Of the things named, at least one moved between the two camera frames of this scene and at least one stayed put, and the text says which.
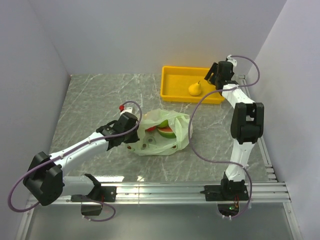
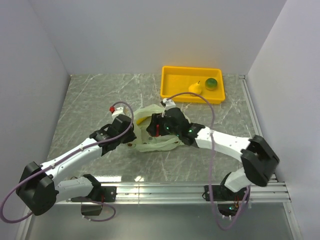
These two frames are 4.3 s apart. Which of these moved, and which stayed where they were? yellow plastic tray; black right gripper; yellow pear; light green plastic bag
Moved: light green plastic bag; black right gripper
Stayed: yellow plastic tray; yellow pear
